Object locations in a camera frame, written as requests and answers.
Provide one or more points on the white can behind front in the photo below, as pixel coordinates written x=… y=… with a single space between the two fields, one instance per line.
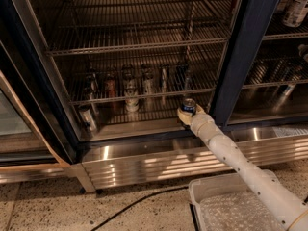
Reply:
x=128 y=77

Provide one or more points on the bottom wire shelf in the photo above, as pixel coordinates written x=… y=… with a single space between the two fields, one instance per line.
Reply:
x=201 y=80

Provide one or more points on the stainless steel fridge base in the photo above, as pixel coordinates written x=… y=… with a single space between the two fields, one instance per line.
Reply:
x=110 y=164

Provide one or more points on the dark can back left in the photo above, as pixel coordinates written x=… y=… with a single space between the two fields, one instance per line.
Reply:
x=91 y=88

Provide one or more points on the open glass fridge door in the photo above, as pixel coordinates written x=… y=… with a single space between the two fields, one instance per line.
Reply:
x=37 y=140

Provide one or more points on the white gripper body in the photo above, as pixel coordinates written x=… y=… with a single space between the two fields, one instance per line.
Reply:
x=201 y=120

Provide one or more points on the bubble wrap sheet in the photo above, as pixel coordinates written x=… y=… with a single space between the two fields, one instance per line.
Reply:
x=237 y=211

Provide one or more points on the translucent plastic bin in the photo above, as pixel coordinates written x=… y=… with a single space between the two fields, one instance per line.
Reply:
x=202 y=188

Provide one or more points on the white red can front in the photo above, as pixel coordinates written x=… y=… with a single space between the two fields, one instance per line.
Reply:
x=131 y=101

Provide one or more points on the middle wire shelf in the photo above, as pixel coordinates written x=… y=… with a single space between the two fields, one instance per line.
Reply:
x=72 y=41

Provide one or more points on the white silver can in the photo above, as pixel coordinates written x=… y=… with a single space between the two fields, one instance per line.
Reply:
x=147 y=79

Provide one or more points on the dark blue fridge pillar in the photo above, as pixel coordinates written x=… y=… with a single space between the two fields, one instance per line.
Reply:
x=250 y=26

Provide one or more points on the slim white red can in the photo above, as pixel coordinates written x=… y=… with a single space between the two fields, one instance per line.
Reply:
x=164 y=77

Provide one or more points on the right compartment wire shelf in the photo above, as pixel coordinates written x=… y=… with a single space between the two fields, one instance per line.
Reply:
x=277 y=65

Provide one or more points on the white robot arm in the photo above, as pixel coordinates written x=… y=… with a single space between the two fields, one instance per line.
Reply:
x=287 y=208

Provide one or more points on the dark blue can back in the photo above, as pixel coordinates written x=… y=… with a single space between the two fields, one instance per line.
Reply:
x=180 y=76

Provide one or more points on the blue pepsi can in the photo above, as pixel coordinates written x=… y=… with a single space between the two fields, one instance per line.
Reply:
x=188 y=105

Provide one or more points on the red orange can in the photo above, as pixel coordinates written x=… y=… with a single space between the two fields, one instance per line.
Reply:
x=110 y=82

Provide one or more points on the silver can front left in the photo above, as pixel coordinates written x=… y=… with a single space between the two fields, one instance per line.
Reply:
x=87 y=117

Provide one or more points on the white can upper right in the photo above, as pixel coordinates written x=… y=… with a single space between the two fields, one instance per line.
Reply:
x=295 y=13

